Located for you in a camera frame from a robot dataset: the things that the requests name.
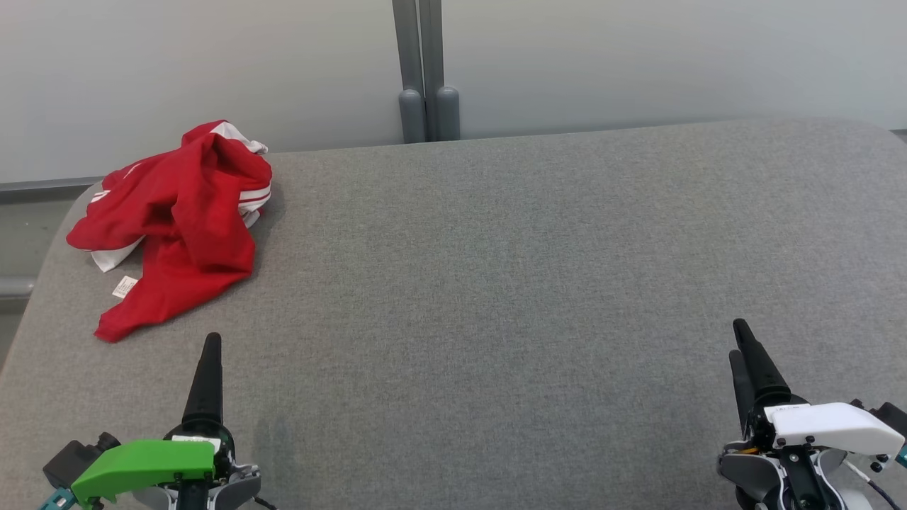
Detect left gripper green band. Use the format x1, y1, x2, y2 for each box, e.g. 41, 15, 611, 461
71, 332, 263, 510

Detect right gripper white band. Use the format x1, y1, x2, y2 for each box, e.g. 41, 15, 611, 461
717, 319, 906, 510

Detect red Bulls basketball jersey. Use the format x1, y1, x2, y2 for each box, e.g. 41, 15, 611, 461
94, 122, 274, 344

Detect red Bulls basketball shorts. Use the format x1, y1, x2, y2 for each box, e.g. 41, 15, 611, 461
67, 120, 270, 274

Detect grey baseboard strip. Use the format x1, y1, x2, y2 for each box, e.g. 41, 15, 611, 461
0, 176, 106, 205

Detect grey fabric sofa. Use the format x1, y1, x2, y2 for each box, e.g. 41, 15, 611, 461
0, 117, 907, 510

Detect grey partition post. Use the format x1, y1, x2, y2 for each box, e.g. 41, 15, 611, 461
392, 0, 427, 145
418, 0, 461, 142

